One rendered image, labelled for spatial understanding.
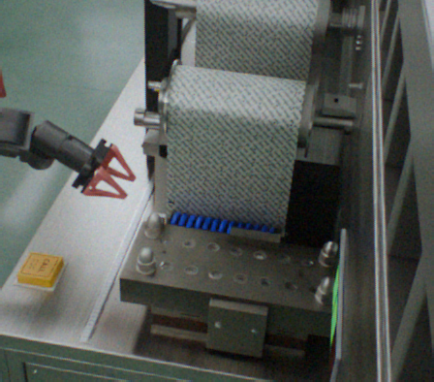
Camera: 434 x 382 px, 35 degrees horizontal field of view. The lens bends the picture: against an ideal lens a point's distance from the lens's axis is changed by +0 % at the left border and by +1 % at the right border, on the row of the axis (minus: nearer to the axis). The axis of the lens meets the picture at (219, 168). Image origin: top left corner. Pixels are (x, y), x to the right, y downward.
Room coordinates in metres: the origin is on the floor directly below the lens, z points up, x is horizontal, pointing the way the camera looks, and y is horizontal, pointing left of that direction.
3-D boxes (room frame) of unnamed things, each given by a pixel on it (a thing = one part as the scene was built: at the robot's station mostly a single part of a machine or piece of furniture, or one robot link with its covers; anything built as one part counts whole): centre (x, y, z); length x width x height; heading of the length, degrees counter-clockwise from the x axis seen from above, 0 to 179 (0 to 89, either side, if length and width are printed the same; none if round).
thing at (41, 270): (0.98, 0.34, 0.91); 0.07 x 0.07 x 0.02; 82
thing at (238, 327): (0.81, -0.05, 0.96); 0.10 x 0.03 x 0.11; 82
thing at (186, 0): (1.36, 0.08, 1.33); 0.06 x 0.06 x 0.06; 82
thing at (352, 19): (1.31, -0.23, 1.33); 0.07 x 0.07 x 0.07; 82
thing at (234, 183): (1.03, -0.02, 1.11); 0.23 x 0.01 x 0.18; 82
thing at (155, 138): (1.15, 0.12, 1.05); 0.06 x 0.05 x 0.31; 82
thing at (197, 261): (0.91, -0.05, 1.00); 0.40 x 0.16 x 0.06; 82
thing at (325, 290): (0.84, -0.20, 1.05); 0.04 x 0.04 x 0.04
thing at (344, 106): (1.07, -0.21, 1.28); 0.06 x 0.05 x 0.02; 82
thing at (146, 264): (0.88, 0.12, 1.05); 0.04 x 0.04 x 0.04
